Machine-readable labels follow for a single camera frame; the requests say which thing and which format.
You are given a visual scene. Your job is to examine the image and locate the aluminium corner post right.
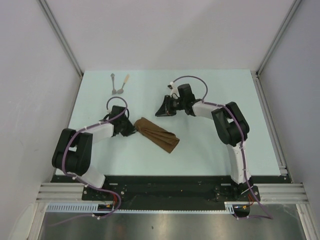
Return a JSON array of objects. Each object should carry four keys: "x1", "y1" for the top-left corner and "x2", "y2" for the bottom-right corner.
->
[{"x1": 254, "y1": 0, "x2": 311, "y2": 76}]

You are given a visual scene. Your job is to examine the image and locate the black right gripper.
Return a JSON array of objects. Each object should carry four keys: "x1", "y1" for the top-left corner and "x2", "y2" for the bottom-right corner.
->
[{"x1": 155, "y1": 95, "x2": 186, "y2": 118}]

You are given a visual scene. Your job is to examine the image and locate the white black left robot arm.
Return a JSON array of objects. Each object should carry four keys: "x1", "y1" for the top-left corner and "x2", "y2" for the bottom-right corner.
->
[{"x1": 51, "y1": 105, "x2": 136, "y2": 200}]

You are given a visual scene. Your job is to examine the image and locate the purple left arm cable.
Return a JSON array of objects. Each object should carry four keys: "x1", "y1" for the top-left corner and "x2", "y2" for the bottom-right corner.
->
[{"x1": 48, "y1": 96, "x2": 130, "y2": 227}]

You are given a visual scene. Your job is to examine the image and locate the metal fork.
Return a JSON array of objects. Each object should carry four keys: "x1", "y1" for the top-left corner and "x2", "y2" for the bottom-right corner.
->
[{"x1": 110, "y1": 73, "x2": 117, "y2": 95}]

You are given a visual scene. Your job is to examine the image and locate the brown cloth napkin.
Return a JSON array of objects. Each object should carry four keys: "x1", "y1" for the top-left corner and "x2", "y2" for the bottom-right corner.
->
[{"x1": 134, "y1": 117, "x2": 180, "y2": 154}]

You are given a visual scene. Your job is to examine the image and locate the aluminium corner post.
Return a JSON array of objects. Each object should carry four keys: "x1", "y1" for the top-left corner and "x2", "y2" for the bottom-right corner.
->
[
  {"x1": 36, "y1": 0, "x2": 84, "y2": 77},
  {"x1": 254, "y1": 0, "x2": 311, "y2": 76}
]

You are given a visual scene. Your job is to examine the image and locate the white slotted cable duct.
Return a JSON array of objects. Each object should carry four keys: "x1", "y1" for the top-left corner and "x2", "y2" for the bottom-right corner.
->
[{"x1": 46, "y1": 201, "x2": 237, "y2": 214}]

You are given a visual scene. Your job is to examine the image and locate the aluminium front rail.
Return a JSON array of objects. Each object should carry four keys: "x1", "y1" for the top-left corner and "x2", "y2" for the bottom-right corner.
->
[{"x1": 36, "y1": 182, "x2": 309, "y2": 204}]

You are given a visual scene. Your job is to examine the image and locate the spoon with wooden handle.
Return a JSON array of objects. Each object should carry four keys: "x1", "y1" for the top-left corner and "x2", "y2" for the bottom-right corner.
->
[{"x1": 117, "y1": 74, "x2": 130, "y2": 95}]

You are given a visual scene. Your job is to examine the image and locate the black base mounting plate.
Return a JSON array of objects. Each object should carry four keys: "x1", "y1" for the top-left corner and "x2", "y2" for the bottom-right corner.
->
[{"x1": 51, "y1": 174, "x2": 293, "y2": 218}]

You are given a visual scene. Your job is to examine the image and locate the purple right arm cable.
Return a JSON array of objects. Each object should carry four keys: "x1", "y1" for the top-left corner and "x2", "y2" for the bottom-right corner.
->
[{"x1": 167, "y1": 75, "x2": 274, "y2": 221}]

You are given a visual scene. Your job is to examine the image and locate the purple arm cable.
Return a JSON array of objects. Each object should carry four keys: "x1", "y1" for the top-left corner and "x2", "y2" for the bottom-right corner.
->
[
  {"x1": 167, "y1": 75, "x2": 274, "y2": 221},
  {"x1": 48, "y1": 96, "x2": 130, "y2": 227}
]

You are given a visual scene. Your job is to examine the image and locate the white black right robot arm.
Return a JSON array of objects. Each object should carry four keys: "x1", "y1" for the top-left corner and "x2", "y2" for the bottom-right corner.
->
[{"x1": 155, "y1": 83, "x2": 258, "y2": 201}]

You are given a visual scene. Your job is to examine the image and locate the aluminium corner post left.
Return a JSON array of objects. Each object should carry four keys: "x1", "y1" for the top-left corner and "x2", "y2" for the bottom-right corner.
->
[{"x1": 36, "y1": 0, "x2": 84, "y2": 77}]

